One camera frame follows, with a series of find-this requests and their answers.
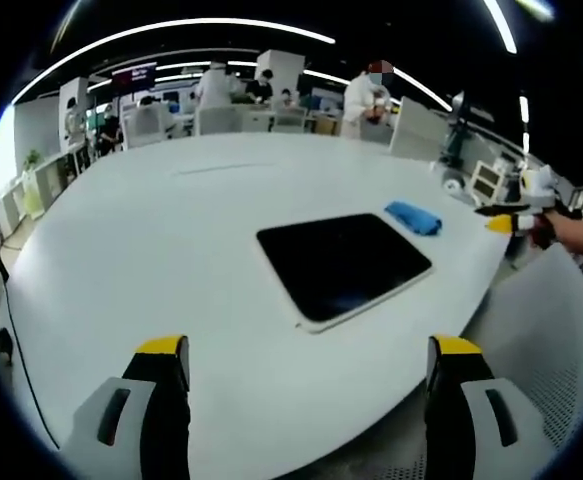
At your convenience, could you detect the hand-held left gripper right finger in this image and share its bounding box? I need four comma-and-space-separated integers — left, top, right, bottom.
423, 333, 563, 480

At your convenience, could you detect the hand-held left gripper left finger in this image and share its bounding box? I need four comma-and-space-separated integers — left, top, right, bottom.
60, 334, 193, 480

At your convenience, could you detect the blue cleaning cloth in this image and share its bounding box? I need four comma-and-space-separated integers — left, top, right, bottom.
383, 200, 444, 237

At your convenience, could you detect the black tablet with white edge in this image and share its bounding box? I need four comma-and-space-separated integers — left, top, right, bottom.
255, 212, 435, 335

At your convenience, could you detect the small white cabinet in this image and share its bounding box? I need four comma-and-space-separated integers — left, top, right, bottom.
470, 159, 503, 202

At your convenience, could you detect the dark standing machine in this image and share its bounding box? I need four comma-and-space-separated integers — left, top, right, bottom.
437, 90, 473, 169

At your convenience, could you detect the white mesh chair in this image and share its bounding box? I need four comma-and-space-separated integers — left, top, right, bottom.
463, 243, 583, 480

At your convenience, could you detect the white partition panel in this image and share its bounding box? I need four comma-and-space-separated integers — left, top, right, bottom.
387, 95, 453, 162

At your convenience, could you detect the short ceiling light strip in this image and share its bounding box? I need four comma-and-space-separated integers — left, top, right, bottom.
481, 0, 518, 55

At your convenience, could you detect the low white shelf unit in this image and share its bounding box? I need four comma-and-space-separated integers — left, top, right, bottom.
19, 149, 93, 217

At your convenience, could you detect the white square pillar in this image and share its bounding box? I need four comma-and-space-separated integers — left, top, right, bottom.
255, 48, 306, 109
58, 76, 90, 147

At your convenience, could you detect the long ceiling light strip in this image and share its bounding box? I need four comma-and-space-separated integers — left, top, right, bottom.
9, 17, 338, 107

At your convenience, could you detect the black cable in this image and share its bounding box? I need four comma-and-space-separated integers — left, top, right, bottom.
0, 223, 63, 452

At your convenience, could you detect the dark wall screen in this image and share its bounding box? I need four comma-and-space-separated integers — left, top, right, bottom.
111, 62, 158, 94

